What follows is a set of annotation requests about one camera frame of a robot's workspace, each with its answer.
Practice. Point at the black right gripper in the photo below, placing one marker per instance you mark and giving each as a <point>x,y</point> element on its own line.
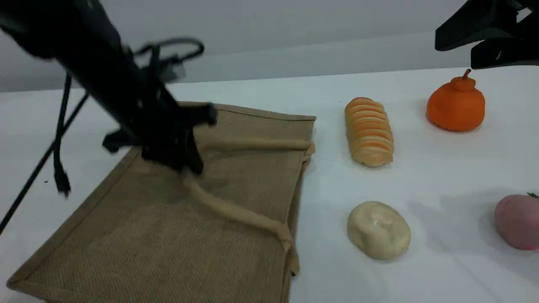
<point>531,8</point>

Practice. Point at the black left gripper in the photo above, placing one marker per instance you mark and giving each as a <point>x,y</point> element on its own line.
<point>168,122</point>

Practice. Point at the brown jute tote bag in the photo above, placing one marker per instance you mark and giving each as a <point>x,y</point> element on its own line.
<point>240,193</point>

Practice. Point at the long ridged bread loaf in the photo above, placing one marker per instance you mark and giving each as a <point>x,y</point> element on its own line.
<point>369,132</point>

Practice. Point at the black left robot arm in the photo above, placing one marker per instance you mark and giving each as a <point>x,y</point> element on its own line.
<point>84,50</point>

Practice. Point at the orange pumpkin-shaped toy fruit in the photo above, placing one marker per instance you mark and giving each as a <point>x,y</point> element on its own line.
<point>456,107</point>

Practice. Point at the pink toy peach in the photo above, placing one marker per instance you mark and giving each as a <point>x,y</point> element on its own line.
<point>518,223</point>

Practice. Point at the cream round bun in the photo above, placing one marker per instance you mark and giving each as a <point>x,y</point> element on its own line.
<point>378,230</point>

